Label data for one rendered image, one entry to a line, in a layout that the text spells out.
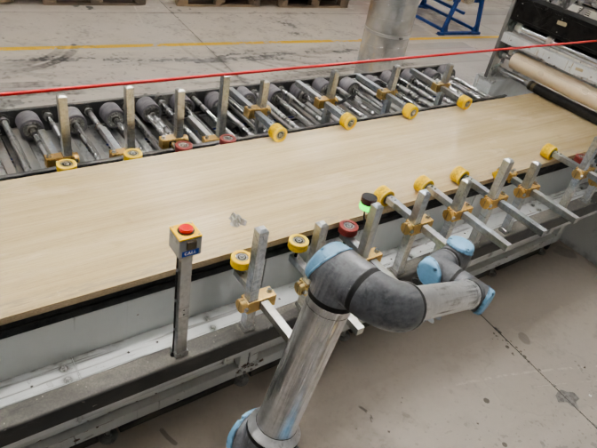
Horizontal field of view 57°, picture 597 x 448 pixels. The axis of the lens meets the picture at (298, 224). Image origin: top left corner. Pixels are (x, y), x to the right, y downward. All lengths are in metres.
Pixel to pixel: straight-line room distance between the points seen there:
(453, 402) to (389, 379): 0.33
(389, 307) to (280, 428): 0.49
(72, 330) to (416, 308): 1.17
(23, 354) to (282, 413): 0.90
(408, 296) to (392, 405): 1.67
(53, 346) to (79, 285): 0.23
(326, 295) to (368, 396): 1.64
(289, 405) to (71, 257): 0.93
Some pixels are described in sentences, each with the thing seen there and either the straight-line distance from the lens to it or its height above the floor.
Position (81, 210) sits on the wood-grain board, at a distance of 2.20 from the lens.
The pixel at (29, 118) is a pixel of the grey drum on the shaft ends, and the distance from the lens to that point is 2.94.
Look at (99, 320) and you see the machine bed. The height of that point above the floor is 0.75.
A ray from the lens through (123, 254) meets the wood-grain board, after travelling 1.99.
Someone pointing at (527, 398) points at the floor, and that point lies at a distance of 3.21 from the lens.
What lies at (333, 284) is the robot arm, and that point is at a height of 1.39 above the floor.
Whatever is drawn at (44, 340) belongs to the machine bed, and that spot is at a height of 0.74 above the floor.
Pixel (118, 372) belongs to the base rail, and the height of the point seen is 0.70.
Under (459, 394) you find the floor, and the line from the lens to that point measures 3.04.
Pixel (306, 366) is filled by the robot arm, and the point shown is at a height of 1.15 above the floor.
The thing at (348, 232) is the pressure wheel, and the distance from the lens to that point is 2.22.
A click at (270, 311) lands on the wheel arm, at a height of 0.84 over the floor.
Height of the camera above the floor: 2.19
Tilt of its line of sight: 36 degrees down
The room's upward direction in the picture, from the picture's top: 12 degrees clockwise
